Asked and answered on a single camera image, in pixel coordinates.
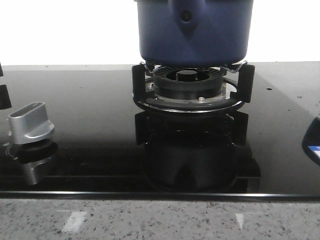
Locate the blue cooking pot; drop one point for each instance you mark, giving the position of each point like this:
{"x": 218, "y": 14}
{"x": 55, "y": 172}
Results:
{"x": 194, "y": 33}

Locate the right black burner pot support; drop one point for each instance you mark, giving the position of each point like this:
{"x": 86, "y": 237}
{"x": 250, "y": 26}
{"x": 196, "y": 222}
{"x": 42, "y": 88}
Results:
{"x": 236, "y": 91}

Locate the black burner pot support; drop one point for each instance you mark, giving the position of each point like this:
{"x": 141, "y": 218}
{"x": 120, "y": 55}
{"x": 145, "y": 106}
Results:
{"x": 236, "y": 91}
{"x": 5, "y": 102}

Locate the left black burner pot support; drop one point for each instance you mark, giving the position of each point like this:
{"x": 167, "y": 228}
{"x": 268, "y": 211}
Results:
{"x": 5, "y": 102}

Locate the right black gas burner head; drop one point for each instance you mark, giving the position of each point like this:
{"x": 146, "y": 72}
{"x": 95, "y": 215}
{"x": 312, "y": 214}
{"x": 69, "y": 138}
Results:
{"x": 188, "y": 83}

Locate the black glass gas cooktop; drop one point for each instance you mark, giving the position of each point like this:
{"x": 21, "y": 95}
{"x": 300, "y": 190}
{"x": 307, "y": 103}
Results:
{"x": 105, "y": 147}

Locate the white counter tape marker right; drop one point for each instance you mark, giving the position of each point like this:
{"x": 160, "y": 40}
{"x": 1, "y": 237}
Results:
{"x": 250, "y": 220}

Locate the white counter tape marker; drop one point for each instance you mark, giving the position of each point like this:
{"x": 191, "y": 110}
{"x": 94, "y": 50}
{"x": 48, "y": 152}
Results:
{"x": 250, "y": 220}
{"x": 74, "y": 222}

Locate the white counter tape marker left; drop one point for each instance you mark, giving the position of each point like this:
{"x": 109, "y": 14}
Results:
{"x": 74, "y": 222}

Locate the silver right stove knob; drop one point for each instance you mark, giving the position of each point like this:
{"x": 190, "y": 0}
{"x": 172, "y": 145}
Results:
{"x": 30, "y": 124}

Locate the blue white cooktop sticker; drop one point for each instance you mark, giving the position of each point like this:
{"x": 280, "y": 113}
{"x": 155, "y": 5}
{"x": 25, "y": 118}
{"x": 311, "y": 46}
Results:
{"x": 315, "y": 149}

